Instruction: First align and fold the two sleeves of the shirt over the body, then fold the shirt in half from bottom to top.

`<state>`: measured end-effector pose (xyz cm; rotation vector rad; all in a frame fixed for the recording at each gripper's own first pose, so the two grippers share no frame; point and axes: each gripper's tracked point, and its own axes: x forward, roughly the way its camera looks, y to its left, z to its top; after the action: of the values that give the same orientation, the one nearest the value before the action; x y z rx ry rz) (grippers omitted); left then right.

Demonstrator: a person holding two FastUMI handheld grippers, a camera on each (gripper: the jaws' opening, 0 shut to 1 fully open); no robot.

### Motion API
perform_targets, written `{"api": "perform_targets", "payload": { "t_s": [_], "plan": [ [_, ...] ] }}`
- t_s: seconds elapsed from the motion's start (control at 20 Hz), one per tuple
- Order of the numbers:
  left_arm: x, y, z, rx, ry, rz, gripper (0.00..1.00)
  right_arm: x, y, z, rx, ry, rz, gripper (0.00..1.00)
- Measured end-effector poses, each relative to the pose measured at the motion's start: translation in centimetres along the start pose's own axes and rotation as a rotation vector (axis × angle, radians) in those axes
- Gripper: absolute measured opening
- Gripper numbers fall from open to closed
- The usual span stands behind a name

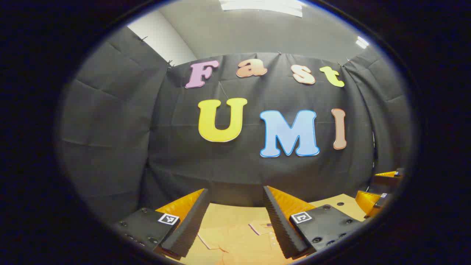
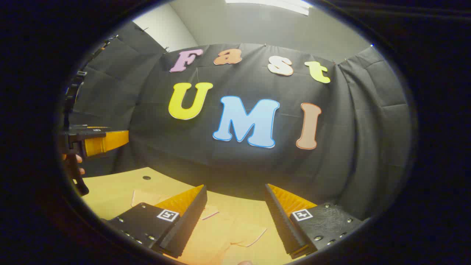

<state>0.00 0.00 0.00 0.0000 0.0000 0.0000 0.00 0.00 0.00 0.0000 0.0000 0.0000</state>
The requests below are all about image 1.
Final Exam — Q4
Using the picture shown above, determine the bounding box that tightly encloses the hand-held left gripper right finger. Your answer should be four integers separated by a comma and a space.
262, 185, 363, 260

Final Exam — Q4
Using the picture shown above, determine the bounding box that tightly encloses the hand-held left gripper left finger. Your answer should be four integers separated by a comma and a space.
110, 188, 210, 260

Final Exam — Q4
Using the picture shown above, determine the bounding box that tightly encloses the orange polo T-shirt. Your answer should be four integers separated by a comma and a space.
186, 220, 295, 265

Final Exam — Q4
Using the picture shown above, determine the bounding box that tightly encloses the large ceiling light panel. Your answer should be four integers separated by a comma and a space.
219, 0, 304, 18

